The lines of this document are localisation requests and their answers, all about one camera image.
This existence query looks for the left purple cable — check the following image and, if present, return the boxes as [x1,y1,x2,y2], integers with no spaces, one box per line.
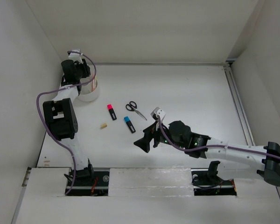
[36,50,98,196]

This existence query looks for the black handled scissors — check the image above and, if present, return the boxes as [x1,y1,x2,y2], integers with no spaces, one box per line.
[126,101,147,121]

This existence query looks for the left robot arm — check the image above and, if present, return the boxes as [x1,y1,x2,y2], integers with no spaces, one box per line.
[42,58,95,185]

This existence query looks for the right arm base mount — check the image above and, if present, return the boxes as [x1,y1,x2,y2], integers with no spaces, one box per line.
[191,161,237,196]

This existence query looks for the pink cap black highlighter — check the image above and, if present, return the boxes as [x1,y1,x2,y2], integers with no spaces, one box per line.
[107,104,117,120]

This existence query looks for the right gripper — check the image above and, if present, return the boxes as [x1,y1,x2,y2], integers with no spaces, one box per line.
[133,120,185,153]

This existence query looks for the white round divided container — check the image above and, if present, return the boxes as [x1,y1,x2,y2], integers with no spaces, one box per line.
[77,81,100,102]

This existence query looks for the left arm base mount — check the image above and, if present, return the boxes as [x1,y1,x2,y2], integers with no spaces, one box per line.
[67,168,110,196]

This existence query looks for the aluminium frame rail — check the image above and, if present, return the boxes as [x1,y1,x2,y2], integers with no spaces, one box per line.
[223,61,255,146]

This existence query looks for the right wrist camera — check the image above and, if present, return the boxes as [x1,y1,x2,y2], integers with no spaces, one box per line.
[151,107,166,122]

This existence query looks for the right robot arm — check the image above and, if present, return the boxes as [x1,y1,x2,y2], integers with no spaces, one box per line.
[134,120,280,187]

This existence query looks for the blue cap black highlighter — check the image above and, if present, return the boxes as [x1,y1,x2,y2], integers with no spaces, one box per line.
[124,116,136,133]

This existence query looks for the pink clear pen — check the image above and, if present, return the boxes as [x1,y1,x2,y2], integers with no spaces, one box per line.
[91,78,96,91]

